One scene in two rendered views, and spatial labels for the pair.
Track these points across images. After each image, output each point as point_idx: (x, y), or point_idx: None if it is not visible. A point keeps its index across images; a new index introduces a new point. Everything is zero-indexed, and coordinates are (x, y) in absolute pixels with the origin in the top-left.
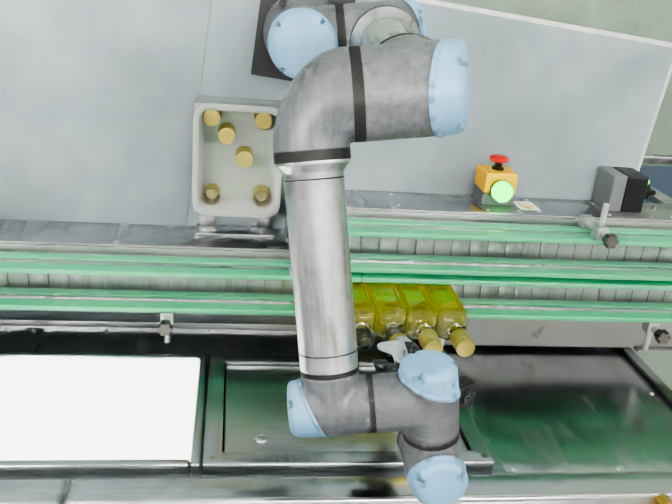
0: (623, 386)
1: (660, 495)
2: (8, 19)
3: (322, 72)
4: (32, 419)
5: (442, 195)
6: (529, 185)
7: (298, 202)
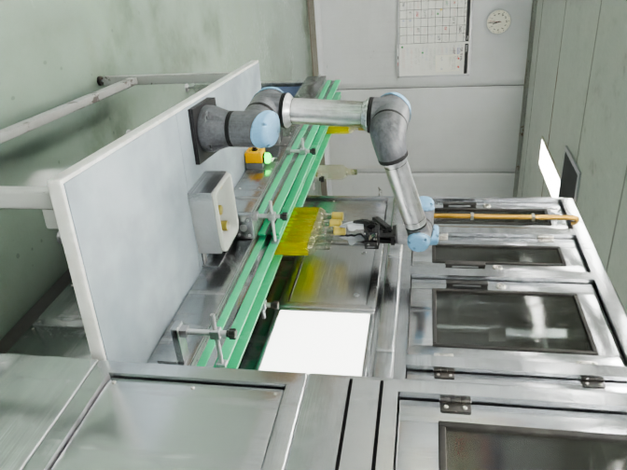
0: (327, 205)
1: None
2: (130, 210)
3: (399, 122)
4: (327, 365)
5: (244, 176)
6: None
7: (406, 172)
